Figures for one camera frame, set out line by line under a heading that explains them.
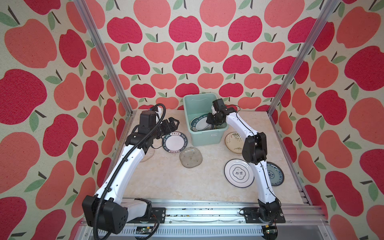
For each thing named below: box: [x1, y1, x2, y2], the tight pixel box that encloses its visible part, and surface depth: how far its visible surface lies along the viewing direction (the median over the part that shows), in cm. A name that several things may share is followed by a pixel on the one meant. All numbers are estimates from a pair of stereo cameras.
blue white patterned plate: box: [266, 161, 285, 187], surface depth 90 cm
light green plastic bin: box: [183, 93, 229, 146], surface depth 110 cm
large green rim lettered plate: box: [190, 113, 211, 132], surface depth 113 cm
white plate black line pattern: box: [224, 158, 255, 189], surface depth 90 cm
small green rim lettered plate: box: [162, 131, 188, 154], surface depth 104 cm
